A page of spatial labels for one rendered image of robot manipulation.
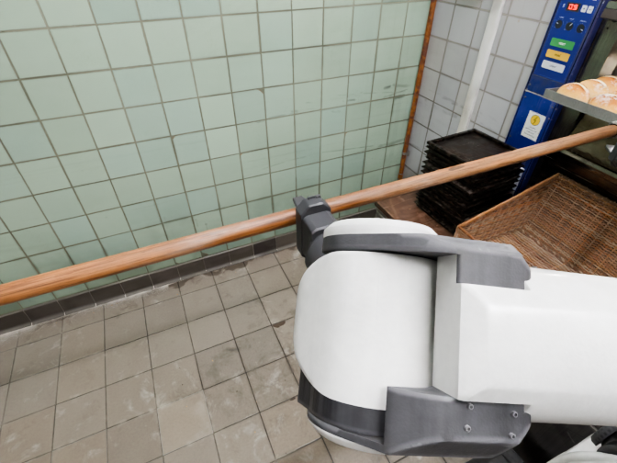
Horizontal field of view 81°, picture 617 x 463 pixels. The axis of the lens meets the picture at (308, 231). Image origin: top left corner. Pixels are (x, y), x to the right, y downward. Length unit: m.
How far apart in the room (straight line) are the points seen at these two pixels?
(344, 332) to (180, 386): 1.68
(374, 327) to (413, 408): 0.04
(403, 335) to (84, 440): 1.78
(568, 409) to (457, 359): 0.06
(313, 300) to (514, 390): 0.12
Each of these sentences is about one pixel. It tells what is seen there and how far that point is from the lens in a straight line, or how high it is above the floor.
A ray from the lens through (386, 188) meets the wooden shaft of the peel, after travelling 0.72.
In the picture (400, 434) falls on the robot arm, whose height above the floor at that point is 1.40.
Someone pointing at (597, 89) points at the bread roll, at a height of 1.22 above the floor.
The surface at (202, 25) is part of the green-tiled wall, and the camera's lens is 1.72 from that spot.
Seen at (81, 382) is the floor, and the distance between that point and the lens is 2.07.
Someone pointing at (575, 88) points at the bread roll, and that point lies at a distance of 1.41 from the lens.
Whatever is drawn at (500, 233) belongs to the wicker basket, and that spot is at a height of 0.61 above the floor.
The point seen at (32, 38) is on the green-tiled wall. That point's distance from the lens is 1.72.
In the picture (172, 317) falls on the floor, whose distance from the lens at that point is 2.11.
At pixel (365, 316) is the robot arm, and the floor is 1.42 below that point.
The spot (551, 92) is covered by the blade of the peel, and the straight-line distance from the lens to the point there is 1.42.
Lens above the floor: 1.59
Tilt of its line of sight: 40 degrees down
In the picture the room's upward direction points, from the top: straight up
